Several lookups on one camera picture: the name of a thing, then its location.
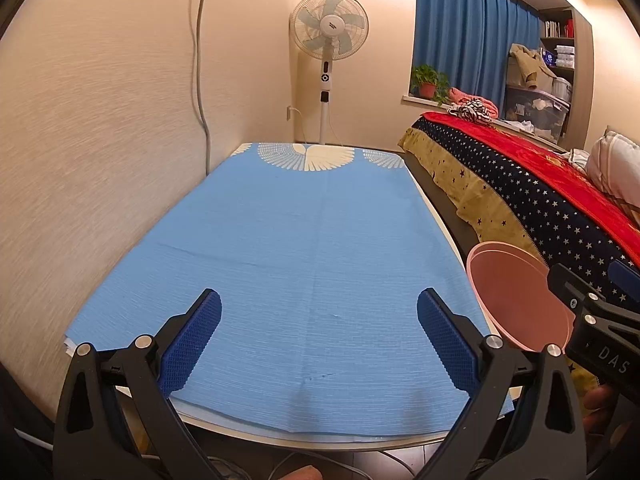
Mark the blue tablecloth with white print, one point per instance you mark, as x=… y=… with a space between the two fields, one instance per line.
x=300 y=260

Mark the white grey cloth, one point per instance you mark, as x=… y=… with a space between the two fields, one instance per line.
x=577 y=160

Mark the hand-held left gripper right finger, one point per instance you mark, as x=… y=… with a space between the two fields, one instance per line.
x=445 y=342

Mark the light striped pillow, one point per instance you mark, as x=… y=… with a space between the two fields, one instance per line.
x=615 y=165

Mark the pink cloth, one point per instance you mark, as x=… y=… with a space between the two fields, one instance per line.
x=460 y=96

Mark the wall bookshelf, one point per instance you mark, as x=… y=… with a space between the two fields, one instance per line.
x=582 y=85

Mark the red blanket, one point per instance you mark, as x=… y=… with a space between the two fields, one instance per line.
x=540 y=160

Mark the beige coat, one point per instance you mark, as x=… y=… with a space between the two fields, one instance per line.
x=525 y=62

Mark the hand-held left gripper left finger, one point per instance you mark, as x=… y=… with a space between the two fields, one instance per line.
x=192 y=340

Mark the pink plastic bin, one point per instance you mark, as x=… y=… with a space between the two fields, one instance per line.
x=515 y=300

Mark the bed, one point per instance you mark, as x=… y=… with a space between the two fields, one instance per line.
x=450 y=210

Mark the black white striped cloth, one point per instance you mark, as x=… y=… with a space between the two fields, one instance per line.
x=475 y=110

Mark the stack of white packets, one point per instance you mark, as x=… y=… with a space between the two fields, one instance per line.
x=564 y=57

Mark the white standing fan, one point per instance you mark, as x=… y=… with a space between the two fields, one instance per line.
x=330 y=25

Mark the row of books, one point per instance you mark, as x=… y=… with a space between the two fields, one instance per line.
x=552 y=29

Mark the navy star-print quilt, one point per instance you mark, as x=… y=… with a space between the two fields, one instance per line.
x=525 y=200

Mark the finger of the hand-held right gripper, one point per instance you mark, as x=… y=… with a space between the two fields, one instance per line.
x=570 y=285
x=626 y=282

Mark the potted green plant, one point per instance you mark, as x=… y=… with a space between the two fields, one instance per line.
x=427 y=90

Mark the person's right hand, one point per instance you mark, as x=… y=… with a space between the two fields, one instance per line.
x=600 y=407

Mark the blue curtain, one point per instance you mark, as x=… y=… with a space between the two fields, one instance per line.
x=465 y=25

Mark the clear plastic storage box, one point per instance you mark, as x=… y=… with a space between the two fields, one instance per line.
x=530 y=105

